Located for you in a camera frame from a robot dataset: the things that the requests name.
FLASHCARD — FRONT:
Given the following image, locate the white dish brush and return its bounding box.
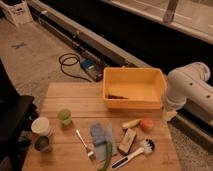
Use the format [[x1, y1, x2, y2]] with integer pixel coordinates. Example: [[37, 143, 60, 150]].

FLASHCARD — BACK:
[[111, 139, 155, 170]]

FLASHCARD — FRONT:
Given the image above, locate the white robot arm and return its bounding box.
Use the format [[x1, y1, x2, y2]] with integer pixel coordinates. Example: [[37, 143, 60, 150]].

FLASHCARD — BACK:
[[162, 62, 213, 126]]

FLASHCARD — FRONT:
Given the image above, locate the green plastic cup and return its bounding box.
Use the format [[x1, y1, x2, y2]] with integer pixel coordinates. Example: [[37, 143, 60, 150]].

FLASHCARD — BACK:
[[57, 109, 71, 125]]

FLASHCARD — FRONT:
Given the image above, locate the white paper cup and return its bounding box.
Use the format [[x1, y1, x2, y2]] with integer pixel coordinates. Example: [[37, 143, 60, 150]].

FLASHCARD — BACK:
[[31, 117, 51, 136]]

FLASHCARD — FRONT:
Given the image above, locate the small metal cup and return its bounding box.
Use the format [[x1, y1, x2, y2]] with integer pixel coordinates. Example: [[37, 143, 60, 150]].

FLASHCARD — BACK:
[[34, 136, 52, 152]]

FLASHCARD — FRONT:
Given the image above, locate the orange fruit toy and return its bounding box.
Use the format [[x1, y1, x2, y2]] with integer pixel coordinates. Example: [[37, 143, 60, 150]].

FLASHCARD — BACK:
[[140, 118, 154, 132]]

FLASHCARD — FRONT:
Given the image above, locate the yellow banana toy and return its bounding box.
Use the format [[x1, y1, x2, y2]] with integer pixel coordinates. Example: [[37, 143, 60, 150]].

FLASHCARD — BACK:
[[122, 119, 141, 130]]

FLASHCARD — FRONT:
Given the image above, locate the wooden block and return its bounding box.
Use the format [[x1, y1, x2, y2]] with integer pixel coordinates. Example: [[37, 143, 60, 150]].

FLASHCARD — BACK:
[[118, 129, 137, 154]]

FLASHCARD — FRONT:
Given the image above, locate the yellow plastic bin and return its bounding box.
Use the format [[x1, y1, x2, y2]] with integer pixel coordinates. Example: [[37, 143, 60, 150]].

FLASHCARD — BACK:
[[103, 67, 167, 110]]

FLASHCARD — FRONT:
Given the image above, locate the dark item in bin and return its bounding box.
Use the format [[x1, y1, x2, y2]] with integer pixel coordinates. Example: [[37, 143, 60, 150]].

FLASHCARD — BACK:
[[107, 94, 128, 99]]

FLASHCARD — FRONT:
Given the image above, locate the green vegetable toy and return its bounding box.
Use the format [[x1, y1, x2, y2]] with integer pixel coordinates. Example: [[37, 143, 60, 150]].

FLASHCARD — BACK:
[[97, 141, 112, 171]]

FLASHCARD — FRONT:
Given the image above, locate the blue grey cloth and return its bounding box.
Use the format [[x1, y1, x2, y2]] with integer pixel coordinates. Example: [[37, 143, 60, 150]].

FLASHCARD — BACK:
[[90, 122, 118, 162]]

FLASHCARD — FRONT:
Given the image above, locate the blue power device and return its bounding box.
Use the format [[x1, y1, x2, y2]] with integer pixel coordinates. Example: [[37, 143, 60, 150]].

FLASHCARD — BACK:
[[80, 59, 102, 82]]

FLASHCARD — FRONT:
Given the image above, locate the black chair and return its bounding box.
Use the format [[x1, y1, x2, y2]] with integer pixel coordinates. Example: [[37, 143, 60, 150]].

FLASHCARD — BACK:
[[0, 59, 38, 171]]

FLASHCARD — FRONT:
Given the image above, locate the white cardboard box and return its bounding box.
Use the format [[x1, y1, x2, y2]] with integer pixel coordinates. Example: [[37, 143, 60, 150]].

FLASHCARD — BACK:
[[0, 0, 33, 27]]

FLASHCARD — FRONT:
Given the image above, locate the black coiled cable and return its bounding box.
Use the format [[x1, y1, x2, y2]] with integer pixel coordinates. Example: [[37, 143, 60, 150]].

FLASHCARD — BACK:
[[58, 52, 93, 83]]

